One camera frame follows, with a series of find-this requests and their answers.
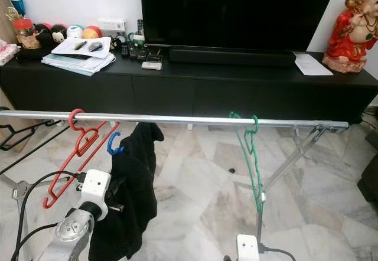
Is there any black knit garment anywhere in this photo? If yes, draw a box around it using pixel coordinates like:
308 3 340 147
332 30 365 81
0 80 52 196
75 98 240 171
89 122 165 261

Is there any blue plastic hanger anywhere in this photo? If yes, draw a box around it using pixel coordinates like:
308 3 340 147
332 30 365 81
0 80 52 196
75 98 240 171
107 131 125 155

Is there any red plastic hanger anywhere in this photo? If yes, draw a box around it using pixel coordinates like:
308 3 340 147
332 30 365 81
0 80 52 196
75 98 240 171
43 109 120 208

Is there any black plastic hanger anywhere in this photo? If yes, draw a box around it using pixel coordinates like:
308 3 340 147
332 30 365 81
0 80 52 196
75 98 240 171
0 119 73 152

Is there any green plastic hanger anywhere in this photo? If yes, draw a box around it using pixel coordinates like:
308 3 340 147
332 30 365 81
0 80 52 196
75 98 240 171
229 112 265 214

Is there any steel clothes rack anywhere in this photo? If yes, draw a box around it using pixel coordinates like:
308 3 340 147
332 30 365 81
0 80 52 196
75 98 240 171
0 109 350 261

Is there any black television console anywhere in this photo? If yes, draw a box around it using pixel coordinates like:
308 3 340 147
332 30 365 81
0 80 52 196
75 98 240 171
0 51 378 124

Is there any small white flat device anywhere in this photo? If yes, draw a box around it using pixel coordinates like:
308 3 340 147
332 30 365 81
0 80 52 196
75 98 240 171
142 61 163 71

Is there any stack of white papers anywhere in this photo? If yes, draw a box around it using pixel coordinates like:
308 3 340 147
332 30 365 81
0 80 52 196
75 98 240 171
43 37 116 76

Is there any black green gadget pile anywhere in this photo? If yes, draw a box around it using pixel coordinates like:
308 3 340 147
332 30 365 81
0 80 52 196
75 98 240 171
121 32 149 60

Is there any black Mickey Mouse plush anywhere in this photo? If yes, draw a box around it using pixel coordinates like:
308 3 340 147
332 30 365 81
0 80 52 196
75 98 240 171
35 23 67 50

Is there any black soundbar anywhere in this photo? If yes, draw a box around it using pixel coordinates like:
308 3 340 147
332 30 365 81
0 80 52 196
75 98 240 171
168 45 296 67

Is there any pink tissue box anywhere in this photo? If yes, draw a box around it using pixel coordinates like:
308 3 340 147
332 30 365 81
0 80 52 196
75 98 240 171
0 41 19 66

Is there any glass jar red lid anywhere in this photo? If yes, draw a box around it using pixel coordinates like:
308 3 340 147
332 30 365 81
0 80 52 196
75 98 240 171
14 18 36 44

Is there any light wooden cabinet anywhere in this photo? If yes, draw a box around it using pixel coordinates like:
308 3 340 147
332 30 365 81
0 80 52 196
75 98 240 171
0 0 17 111

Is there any black flat television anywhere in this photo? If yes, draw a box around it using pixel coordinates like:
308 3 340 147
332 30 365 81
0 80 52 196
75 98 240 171
140 0 340 50

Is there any white paper sheet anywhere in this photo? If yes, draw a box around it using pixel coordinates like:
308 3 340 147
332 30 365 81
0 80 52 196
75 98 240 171
294 53 334 76

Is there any red laughing Buddha statue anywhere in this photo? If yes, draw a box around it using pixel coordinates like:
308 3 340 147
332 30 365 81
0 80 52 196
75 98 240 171
322 0 378 74

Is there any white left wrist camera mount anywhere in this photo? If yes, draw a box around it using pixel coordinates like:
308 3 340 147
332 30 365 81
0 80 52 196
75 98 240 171
80 168 112 217

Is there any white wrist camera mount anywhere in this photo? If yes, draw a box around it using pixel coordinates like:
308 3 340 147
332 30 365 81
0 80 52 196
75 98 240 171
80 168 112 217
236 234 260 261

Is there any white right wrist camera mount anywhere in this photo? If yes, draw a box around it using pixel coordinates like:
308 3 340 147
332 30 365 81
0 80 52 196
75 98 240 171
236 234 260 261

